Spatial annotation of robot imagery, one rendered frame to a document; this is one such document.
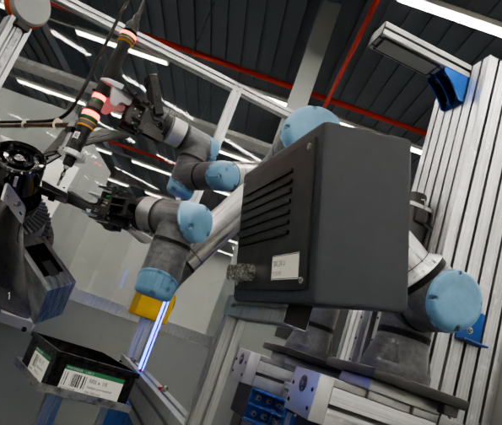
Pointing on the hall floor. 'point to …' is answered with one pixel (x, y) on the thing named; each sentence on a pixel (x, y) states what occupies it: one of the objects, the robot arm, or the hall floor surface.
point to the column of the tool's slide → (1, 52)
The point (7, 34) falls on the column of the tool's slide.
